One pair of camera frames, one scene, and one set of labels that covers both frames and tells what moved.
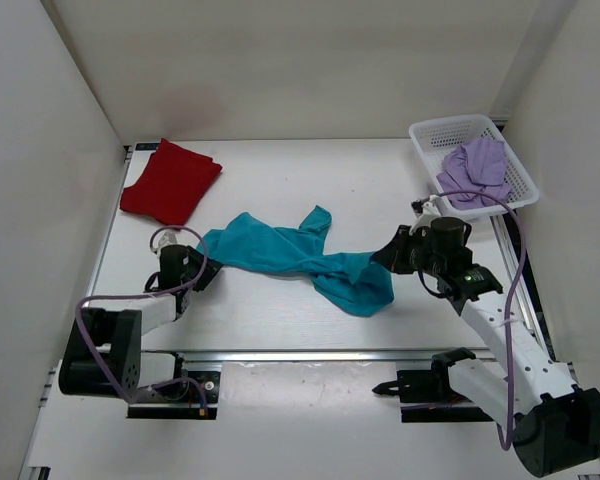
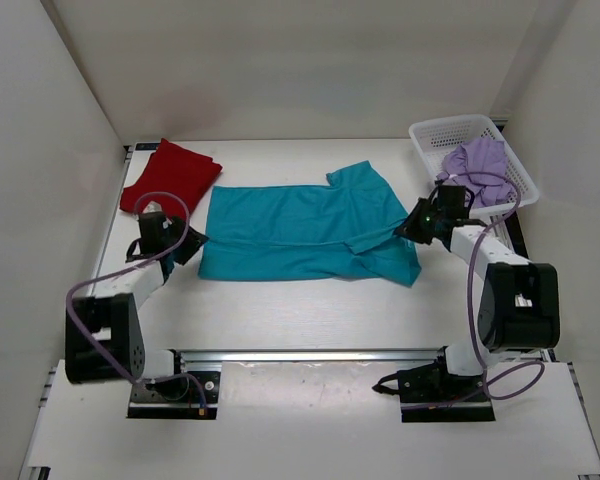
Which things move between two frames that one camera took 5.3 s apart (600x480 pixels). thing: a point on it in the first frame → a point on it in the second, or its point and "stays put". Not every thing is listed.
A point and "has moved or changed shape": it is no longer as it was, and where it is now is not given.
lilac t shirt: x=476 y=165 stays put
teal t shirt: x=354 y=279 has moved or changed shape
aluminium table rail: x=304 y=355 stays put
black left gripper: x=211 y=268 → x=193 y=241
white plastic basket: x=431 y=138 stays put
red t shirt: x=172 y=184 stays put
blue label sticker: x=147 y=146 stays put
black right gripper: x=393 y=255 → x=410 y=230
